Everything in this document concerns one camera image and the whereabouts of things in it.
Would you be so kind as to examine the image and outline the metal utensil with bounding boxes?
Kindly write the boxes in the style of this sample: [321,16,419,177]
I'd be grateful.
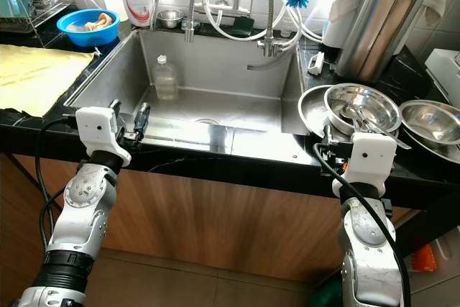
[341,102,412,151]

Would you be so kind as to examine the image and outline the large steel plate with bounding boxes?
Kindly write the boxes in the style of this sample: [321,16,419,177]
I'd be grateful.
[298,84,349,139]

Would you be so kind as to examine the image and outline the large steel bowl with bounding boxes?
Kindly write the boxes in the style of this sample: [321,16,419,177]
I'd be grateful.
[323,83,403,138]

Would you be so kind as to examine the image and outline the clear plastic bottle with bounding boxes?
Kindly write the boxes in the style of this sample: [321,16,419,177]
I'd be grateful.
[152,55,180,101]

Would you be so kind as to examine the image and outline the small white plastic clip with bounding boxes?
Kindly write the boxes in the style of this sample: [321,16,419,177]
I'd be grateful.
[307,52,325,76]

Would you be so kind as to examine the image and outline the blue plastic bowl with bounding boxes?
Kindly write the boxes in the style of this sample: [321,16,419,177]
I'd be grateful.
[56,9,121,49]

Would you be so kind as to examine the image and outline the yellow cleaning cloth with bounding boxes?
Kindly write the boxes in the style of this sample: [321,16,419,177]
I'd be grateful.
[0,45,96,119]

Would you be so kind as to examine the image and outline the shallow steel bowl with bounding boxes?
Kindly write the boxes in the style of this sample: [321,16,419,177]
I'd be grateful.
[398,100,460,164]

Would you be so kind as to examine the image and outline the stainless steel sink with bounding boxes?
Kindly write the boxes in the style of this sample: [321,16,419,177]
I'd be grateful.
[65,28,314,136]

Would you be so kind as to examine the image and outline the small steel bowl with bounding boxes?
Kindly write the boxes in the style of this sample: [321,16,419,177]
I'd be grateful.
[156,10,184,29]

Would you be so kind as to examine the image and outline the white appliance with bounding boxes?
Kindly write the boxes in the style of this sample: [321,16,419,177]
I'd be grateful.
[425,48,460,106]

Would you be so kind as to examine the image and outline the steel cylinder knife block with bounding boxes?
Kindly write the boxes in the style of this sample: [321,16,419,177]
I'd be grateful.
[334,0,439,83]

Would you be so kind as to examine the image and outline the steel pull-down faucet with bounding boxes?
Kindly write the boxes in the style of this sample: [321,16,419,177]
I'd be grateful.
[230,0,297,71]

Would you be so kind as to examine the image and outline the brown wooden cabinet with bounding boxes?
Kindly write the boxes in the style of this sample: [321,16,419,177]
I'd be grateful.
[0,152,421,284]

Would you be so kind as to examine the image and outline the white container blue label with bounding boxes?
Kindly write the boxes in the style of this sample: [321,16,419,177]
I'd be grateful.
[321,0,380,49]

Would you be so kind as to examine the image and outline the dark green sponge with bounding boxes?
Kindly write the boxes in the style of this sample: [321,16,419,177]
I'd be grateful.
[230,16,256,37]

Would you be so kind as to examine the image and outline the orange plastic object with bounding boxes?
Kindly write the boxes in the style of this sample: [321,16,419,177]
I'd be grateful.
[413,243,438,274]

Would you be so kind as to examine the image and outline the green bag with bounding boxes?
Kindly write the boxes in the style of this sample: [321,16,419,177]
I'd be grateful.
[315,278,343,307]

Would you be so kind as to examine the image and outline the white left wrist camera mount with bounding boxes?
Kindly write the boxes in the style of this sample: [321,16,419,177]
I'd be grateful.
[75,107,120,168]

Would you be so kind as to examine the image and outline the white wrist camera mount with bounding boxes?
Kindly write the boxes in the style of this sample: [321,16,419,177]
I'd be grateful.
[75,107,120,168]
[333,132,398,197]

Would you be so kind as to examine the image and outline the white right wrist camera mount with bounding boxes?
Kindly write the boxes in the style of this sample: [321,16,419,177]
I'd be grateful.
[333,132,398,197]

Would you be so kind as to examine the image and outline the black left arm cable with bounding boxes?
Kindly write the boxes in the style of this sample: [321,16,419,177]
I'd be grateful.
[35,116,80,250]

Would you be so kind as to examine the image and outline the flexible steel hose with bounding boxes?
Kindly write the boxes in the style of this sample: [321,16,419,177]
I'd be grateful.
[185,0,206,43]

